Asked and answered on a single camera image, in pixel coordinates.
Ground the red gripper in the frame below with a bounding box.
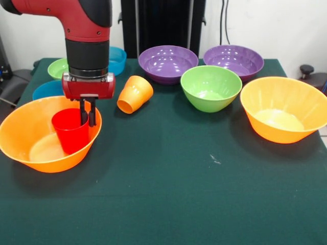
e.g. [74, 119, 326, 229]
[61, 72, 116, 127]

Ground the red plastic cup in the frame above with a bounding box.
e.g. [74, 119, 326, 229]
[51, 108, 90, 155]

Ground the orange plastic cup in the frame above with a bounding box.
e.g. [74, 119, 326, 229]
[116, 75, 154, 115]

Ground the small blue plastic bowl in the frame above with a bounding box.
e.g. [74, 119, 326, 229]
[109, 46, 128, 77]
[32, 80, 66, 101]

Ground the large orange plastic bowl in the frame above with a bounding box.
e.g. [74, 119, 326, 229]
[240, 76, 327, 144]
[0, 95, 103, 174]

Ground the small green plastic bowl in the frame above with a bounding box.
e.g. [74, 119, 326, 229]
[47, 58, 70, 80]

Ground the purple plastic bowl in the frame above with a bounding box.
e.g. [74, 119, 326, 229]
[138, 45, 199, 85]
[203, 45, 265, 83]

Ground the black device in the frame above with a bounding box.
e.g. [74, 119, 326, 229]
[0, 34, 13, 82]

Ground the dark green tablecloth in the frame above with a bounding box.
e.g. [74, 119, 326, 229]
[0, 57, 327, 245]

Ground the medium green plastic bowl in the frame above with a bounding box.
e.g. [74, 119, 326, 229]
[180, 65, 243, 113]

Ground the black round knob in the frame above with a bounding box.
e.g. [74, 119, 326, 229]
[299, 64, 315, 80]

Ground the dark brown rounded base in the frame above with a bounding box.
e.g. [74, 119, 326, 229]
[301, 72, 327, 97]

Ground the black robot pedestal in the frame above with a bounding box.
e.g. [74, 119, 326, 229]
[112, 0, 207, 59]

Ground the black wall cable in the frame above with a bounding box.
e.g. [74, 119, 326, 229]
[220, 0, 231, 46]

